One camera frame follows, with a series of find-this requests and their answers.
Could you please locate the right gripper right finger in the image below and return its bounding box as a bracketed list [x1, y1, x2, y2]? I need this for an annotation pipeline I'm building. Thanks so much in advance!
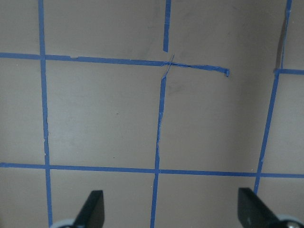
[237, 187, 304, 228]

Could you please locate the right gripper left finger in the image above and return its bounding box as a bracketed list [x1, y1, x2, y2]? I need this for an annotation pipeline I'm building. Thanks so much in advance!
[51, 190, 105, 228]

